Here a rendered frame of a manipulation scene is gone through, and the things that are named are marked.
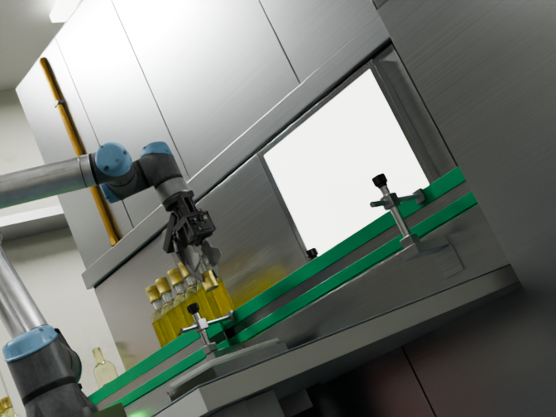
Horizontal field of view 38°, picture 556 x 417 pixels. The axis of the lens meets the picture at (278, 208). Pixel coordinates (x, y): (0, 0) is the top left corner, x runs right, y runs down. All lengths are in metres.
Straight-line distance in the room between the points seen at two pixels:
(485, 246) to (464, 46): 0.40
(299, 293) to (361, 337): 0.71
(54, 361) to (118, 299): 0.97
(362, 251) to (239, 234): 0.55
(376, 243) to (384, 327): 0.53
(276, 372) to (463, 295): 0.39
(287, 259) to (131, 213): 0.68
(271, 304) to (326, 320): 0.18
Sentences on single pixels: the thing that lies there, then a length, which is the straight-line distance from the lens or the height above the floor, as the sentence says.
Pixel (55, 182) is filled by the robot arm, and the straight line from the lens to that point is 1.90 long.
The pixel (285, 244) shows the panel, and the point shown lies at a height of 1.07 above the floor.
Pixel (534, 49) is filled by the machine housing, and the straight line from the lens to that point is 1.33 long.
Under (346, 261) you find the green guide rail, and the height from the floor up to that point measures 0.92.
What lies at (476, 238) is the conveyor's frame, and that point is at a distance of 1.58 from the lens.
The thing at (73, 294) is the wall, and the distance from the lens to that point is 5.52.
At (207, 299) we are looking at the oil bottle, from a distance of 2.12.
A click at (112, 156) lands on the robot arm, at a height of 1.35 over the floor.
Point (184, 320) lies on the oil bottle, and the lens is 2.22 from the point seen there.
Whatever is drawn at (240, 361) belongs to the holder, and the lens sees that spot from 1.74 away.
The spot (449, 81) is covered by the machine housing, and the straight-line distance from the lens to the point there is 1.39.
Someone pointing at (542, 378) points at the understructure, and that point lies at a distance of 1.82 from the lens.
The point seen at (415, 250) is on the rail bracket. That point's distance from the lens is 1.52.
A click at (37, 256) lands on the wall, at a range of 5.55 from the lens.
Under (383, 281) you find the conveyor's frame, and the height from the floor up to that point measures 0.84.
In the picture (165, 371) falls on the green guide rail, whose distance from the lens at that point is 2.14.
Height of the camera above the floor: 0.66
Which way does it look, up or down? 14 degrees up
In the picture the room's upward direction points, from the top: 25 degrees counter-clockwise
